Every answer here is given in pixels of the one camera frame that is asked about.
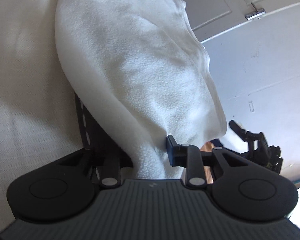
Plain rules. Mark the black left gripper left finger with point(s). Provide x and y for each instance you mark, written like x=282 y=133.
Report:
x=66 y=187

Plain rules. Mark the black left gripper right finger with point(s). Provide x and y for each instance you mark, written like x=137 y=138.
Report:
x=236 y=185

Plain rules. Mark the white fleece zip jacket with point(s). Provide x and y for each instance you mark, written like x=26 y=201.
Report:
x=142 y=74

